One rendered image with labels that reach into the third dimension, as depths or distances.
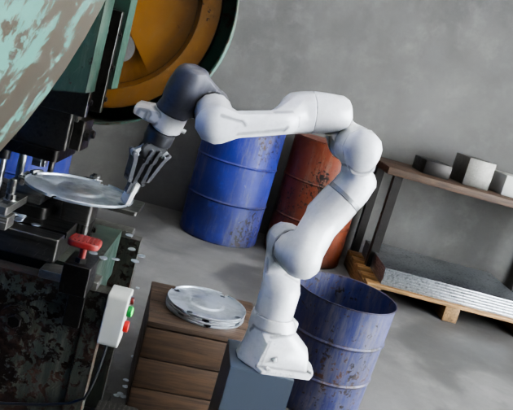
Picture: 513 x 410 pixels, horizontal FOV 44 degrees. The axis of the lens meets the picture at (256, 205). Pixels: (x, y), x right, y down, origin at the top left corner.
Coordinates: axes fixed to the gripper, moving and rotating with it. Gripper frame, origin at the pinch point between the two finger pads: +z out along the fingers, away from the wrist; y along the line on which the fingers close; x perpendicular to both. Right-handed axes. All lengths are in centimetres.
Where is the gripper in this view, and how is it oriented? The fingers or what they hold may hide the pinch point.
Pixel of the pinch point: (129, 192)
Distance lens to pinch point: 174.5
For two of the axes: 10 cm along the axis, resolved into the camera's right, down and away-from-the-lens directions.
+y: 6.4, 0.3, 7.6
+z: -4.9, 7.9, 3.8
